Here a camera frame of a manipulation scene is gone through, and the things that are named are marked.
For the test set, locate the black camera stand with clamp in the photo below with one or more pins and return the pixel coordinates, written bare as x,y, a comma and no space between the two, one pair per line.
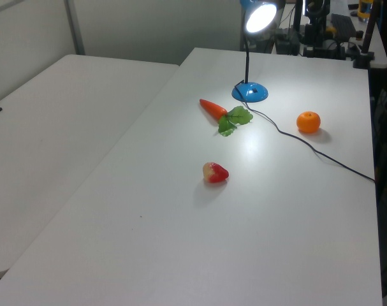
367,38

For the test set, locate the black keyboard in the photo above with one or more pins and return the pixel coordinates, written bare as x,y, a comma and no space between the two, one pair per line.
342,25

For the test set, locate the toy orange fruit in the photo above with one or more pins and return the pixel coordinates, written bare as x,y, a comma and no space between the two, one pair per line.
308,122

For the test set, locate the orange toy carrot with leaves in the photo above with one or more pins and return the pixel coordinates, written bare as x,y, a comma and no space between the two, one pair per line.
214,109

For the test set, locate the blue desk lamp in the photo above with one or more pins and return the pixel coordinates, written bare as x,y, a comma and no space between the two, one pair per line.
250,91

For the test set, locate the white side table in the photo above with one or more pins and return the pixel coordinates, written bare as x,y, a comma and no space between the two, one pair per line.
62,134

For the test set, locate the black vertical pole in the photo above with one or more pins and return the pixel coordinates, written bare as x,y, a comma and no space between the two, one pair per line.
297,16

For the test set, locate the white background desk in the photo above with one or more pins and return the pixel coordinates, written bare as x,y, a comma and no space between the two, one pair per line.
376,41

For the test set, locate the red toy strawberry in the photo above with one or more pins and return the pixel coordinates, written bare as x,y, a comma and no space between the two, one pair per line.
216,173

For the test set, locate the grey partition post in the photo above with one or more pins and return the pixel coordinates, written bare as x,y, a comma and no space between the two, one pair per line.
75,27

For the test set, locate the dark robot gripper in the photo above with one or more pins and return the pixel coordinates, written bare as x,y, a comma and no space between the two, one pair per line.
318,10

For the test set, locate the yellow and blue object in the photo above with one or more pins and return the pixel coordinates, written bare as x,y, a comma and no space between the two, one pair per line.
364,9

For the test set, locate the black equipment base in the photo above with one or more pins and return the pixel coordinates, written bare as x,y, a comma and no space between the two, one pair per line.
324,51

